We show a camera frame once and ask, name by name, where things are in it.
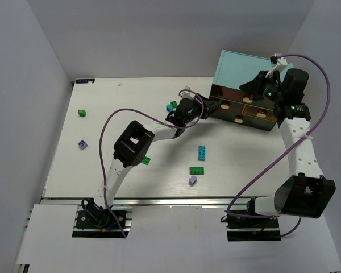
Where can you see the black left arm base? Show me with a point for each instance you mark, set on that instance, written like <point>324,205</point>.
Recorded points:
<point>93,221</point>

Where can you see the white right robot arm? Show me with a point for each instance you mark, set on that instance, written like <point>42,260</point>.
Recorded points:
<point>306,192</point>

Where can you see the small cyan lego brick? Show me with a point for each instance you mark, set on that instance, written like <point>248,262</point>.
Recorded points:
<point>169,108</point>

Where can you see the teal drawer organizer box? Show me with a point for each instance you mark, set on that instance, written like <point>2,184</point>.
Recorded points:
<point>233,70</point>

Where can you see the green flat lego plate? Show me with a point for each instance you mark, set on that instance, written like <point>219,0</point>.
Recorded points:
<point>146,160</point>

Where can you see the lilac lego piece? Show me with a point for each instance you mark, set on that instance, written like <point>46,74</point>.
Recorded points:
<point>192,180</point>

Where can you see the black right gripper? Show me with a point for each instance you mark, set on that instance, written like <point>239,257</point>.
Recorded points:
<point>261,84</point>

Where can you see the purple lego piece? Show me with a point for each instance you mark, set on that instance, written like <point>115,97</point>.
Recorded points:
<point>82,145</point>

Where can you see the green yellow lego cube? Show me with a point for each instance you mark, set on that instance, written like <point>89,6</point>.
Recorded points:
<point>81,112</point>

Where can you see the small green lego brick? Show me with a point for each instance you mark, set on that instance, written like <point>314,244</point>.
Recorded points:
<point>173,104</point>

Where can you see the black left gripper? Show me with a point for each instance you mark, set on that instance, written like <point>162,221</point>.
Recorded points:
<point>202,103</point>

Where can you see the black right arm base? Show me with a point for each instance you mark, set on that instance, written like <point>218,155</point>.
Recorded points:
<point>251,229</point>

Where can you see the long cyan lego brick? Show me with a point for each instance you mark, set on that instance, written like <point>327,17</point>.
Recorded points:
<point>201,153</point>

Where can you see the green long lego brick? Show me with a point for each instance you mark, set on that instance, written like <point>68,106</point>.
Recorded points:
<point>196,170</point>

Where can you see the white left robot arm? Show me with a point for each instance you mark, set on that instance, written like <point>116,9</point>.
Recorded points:
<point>134,142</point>

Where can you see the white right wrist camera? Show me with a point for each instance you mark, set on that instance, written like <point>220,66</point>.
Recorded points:
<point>278,63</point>

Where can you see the dark corner label sticker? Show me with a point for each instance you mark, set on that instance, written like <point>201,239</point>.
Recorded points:
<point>85,81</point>

